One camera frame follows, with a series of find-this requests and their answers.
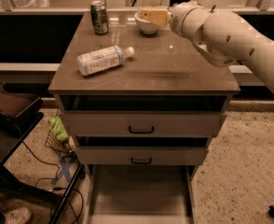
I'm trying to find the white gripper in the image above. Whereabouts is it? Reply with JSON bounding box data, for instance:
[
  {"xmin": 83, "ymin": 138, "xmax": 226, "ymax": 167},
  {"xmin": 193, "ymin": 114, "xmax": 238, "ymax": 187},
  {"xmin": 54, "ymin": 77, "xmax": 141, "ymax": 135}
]
[{"xmin": 138, "ymin": 0, "xmax": 210, "ymax": 37}]

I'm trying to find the green soda can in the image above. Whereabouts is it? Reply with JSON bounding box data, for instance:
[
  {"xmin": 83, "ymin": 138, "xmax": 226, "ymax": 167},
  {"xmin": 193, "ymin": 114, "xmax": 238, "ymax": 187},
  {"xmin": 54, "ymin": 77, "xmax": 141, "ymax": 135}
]
[{"xmin": 90, "ymin": 0, "xmax": 109, "ymax": 35}]

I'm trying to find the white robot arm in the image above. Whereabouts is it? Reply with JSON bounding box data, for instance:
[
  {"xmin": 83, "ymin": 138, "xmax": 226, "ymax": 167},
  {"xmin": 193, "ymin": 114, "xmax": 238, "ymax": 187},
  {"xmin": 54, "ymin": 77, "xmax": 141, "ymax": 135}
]
[{"xmin": 138, "ymin": 0, "xmax": 274, "ymax": 94}]

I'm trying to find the open bottom drawer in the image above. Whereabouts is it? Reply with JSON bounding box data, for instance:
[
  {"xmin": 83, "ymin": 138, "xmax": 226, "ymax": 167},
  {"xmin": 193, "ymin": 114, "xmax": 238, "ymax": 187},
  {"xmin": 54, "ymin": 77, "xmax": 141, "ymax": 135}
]
[{"xmin": 83, "ymin": 165, "xmax": 198, "ymax": 224}]

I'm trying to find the white ceramic bowl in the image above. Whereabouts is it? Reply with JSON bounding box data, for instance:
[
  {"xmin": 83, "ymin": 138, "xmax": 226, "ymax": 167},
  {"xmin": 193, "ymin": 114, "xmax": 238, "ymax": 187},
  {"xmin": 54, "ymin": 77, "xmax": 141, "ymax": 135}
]
[{"xmin": 134, "ymin": 13, "xmax": 160, "ymax": 35}]

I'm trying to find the white plastic bottle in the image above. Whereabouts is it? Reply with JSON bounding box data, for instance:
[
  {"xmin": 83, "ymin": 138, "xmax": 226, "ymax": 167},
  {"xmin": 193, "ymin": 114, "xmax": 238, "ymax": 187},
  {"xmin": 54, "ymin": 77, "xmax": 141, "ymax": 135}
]
[{"xmin": 76, "ymin": 46, "xmax": 135, "ymax": 76}]

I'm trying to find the green bag in basket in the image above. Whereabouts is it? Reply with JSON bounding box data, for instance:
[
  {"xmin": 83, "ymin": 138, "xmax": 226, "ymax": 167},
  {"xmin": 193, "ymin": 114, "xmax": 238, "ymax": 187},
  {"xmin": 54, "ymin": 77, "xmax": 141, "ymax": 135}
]
[{"xmin": 48, "ymin": 117, "xmax": 69, "ymax": 141}]

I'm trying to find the black side table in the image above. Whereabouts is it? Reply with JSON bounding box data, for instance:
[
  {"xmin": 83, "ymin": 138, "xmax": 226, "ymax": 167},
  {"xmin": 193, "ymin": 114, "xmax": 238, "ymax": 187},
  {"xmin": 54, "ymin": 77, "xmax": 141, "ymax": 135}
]
[{"xmin": 0, "ymin": 83, "xmax": 84, "ymax": 224}]

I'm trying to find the white shoe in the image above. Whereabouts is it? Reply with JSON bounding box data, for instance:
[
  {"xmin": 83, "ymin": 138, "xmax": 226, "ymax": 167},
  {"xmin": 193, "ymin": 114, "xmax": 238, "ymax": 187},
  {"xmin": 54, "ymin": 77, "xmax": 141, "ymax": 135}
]
[{"xmin": 4, "ymin": 207, "xmax": 32, "ymax": 224}]

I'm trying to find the top drawer with handle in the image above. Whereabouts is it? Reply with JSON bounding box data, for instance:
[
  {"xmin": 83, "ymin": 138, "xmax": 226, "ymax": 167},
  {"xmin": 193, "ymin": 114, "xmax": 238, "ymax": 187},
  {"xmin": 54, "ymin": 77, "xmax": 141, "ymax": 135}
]
[{"xmin": 61, "ymin": 111, "xmax": 226, "ymax": 137}]

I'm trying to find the wire basket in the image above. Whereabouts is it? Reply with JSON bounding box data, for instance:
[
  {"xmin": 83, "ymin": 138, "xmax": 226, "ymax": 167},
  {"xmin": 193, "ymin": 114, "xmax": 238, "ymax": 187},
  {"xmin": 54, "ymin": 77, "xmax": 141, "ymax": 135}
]
[{"xmin": 45, "ymin": 110, "xmax": 75, "ymax": 158}]

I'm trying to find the black cable on floor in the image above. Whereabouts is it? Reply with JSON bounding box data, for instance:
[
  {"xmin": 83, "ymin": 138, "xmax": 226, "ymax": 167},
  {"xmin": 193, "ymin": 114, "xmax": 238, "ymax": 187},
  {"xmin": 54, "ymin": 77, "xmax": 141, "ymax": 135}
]
[{"xmin": 14, "ymin": 121, "xmax": 85, "ymax": 224}]

